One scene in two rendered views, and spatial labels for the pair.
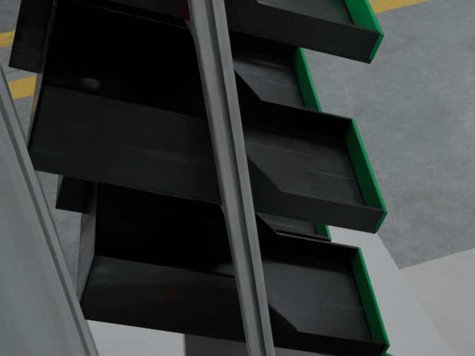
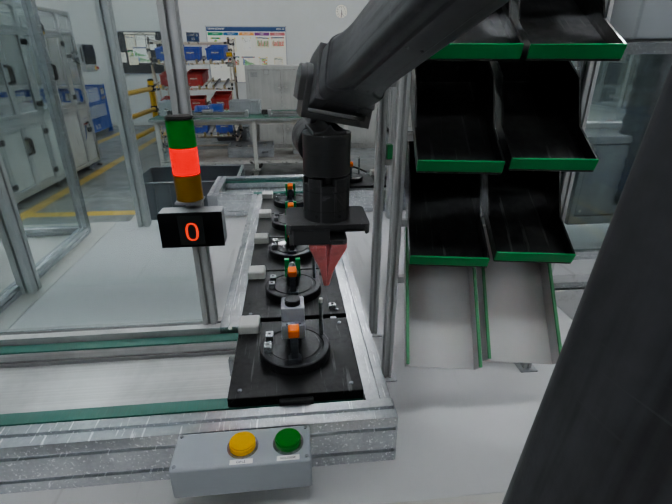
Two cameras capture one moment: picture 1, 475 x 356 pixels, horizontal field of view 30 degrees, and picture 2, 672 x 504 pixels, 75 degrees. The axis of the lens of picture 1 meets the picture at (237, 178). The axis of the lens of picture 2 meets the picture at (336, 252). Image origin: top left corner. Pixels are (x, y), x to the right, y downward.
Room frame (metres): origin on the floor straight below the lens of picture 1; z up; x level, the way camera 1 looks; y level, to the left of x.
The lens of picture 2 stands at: (0.44, -0.78, 1.51)
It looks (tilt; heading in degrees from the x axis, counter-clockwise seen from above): 24 degrees down; 94
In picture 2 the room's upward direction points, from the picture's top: straight up
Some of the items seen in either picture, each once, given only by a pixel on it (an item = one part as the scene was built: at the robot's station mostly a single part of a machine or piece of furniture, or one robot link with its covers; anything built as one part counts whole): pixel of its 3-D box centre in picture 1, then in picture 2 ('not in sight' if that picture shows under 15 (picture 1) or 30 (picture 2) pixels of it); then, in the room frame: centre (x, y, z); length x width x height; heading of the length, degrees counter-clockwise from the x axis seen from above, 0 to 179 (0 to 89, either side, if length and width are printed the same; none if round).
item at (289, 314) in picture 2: not in sight; (293, 311); (0.30, -0.06, 1.06); 0.08 x 0.04 x 0.07; 100
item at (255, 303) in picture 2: not in sight; (292, 275); (0.26, 0.18, 1.01); 0.24 x 0.24 x 0.13; 10
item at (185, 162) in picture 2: not in sight; (184, 160); (0.10, 0.01, 1.33); 0.05 x 0.05 x 0.05
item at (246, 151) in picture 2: not in sight; (251, 149); (-1.15, 5.12, 0.36); 0.60 x 0.40 x 0.15; 11
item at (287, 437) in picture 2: not in sight; (288, 441); (0.33, -0.29, 0.96); 0.04 x 0.04 x 0.02
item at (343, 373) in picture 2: not in sight; (295, 356); (0.31, -0.07, 0.96); 0.24 x 0.24 x 0.02; 10
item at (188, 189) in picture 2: not in sight; (188, 186); (0.10, 0.01, 1.28); 0.05 x 0.05 x 0.05
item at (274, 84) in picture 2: not in sight; (316, 105); (-0.54, 7.65, 0.69); 2.42 x 1.03 x 1.38; 9
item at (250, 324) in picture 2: not in sight; (249, 327); (0.19, 0.01, 0.97); 0.05 x 0.05 x 0.04; 10
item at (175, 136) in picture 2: not in sight; (181, 133); (0.10, 0.01, 1.38); 0.05 x 0.05 x 0.05
